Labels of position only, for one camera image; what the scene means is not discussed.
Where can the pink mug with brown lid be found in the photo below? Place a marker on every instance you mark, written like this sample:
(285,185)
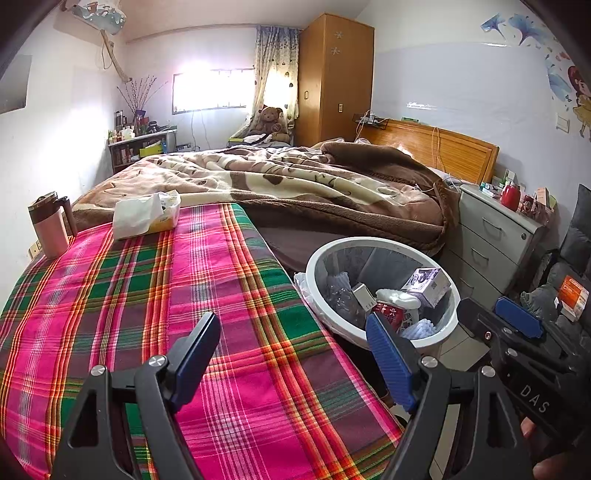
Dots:
(51,230)

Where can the white round bin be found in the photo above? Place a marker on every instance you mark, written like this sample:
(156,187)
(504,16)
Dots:
(360,256)

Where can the silver wall panel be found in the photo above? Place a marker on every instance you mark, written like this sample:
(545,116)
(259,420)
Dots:
(16,87)

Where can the wooden headboard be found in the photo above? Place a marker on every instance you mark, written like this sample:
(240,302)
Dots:
(461,147)

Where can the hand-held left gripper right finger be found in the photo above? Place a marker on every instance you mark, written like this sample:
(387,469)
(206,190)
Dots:
(390,364)

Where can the brown teddy bear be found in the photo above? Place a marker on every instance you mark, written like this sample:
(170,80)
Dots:
(270,122)

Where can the white tissue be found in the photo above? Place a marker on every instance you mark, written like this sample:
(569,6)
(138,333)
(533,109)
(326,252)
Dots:
(392,295)

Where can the purple and white box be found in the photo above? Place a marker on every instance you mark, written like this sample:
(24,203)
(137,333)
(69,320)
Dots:
(427,284)

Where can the small drink carton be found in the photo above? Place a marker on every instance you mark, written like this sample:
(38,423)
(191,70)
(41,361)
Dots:
(364,295)

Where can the cluttered shelf unit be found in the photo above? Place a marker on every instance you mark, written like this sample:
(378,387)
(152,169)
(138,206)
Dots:
(134,152)

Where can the clear plastic bottle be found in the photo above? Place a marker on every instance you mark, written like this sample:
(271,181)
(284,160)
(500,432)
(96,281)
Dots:
(341,301)

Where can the colourful wall sticker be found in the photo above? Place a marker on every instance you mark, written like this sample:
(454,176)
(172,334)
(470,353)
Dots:
(579,92)

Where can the red jar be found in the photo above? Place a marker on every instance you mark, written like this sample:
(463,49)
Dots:
(510,197)

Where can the small wall shelf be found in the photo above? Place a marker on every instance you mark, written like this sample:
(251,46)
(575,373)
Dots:
(369,121)

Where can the window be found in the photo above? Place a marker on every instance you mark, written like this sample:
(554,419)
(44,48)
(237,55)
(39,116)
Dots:
(207,90)

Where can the wooden wardrobe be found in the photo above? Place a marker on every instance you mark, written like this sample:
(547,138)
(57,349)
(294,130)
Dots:
(332,83)

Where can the air conditioner pipe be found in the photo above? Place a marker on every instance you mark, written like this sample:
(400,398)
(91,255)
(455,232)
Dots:
(113,55)

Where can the brown patterned blanket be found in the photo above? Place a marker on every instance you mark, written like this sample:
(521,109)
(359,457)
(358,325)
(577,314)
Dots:
(323,194)

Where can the red drink can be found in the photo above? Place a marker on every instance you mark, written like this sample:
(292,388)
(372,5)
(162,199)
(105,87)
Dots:
(388,314)

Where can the white light switch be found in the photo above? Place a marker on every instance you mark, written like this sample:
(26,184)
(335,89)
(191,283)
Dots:
(563,123)

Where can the person's right hand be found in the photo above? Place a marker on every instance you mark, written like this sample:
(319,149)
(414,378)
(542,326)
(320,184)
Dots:
(551,470)

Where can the patterned curtain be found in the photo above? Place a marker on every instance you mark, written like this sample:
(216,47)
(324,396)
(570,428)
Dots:
(277,60)

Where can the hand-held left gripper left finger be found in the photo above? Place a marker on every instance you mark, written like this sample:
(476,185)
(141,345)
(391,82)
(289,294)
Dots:
(198,355)

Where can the white tissue pack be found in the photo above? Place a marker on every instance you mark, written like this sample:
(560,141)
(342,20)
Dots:
(138,217)

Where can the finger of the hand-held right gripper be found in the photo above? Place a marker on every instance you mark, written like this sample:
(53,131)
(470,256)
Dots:
(517,314)
(482,323)

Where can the orange and white packet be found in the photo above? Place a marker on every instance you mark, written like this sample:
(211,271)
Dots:
(572,295)

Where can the plaid bed cover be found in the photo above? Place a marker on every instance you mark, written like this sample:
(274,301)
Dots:
(138,300)

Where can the grey nightstand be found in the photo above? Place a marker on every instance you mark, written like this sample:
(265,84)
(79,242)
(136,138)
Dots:
(489,240)

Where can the bare branches in vase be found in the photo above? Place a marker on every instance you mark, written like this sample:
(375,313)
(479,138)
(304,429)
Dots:
(141,94)

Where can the wall air conditioner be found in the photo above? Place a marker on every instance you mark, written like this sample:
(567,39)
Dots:
(97,14)

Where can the small pink box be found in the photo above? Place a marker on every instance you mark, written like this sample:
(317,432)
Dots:
(545,199)

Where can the wall socket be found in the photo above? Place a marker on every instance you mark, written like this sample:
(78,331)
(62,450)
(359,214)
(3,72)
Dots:
(34,250)

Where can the dark grey sofa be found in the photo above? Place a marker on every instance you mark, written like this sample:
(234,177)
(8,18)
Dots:
(577,240)

